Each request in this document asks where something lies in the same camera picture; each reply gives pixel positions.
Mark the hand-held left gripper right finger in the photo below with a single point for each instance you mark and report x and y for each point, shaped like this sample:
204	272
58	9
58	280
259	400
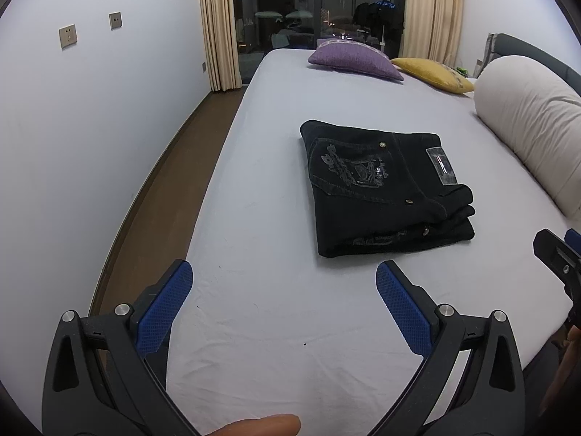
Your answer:
404	309

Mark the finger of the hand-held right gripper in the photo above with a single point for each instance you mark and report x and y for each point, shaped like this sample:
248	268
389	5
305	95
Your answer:
574	238
556	259

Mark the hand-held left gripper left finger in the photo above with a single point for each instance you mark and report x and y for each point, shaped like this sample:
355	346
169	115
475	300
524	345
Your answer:
163	309

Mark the black denim pants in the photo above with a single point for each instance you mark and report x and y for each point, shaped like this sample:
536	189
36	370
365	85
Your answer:
376	190

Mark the person's left hand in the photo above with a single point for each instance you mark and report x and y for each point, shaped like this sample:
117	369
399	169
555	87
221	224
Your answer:
258	426

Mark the white bolster pillow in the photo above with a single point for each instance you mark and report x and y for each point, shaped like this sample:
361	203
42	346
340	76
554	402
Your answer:
531	113

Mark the dark grey headboard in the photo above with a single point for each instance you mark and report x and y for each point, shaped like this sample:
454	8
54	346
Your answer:
535	50

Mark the white bed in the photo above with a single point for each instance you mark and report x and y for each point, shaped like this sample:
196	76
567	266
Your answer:
281	145

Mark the yellow pillow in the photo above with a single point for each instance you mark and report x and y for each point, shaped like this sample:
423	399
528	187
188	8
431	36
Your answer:
435	72

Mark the purple pillow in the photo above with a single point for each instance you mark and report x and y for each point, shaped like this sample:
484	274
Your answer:
352	57

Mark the beige curtain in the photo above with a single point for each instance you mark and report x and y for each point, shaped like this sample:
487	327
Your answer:
218	27
433	9

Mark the hanging black clothes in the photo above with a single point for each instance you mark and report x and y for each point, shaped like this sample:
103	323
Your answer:
379	20

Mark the glass balcony door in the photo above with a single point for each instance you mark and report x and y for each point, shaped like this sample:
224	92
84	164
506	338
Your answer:
317	4

